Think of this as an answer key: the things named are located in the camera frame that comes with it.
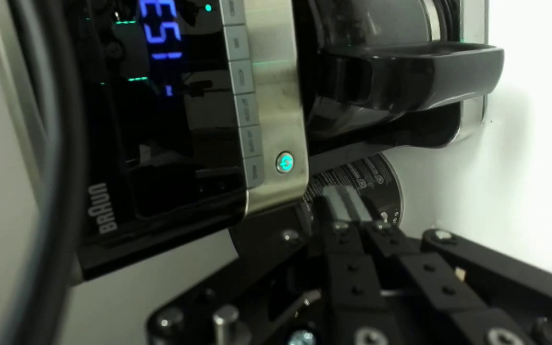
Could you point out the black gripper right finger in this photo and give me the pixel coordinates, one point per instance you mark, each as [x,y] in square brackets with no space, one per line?
[475,295]

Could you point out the glowing green power button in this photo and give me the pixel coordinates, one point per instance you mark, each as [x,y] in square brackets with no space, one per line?
[285,161]

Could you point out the black coffee carafe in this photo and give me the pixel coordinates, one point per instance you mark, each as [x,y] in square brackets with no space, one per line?
[396,71]

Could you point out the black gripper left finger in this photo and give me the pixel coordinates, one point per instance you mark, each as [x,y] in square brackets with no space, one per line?
[354,294]

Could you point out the black silver Braun coffee machine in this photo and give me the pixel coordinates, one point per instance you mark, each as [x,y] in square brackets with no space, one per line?
[185,108]

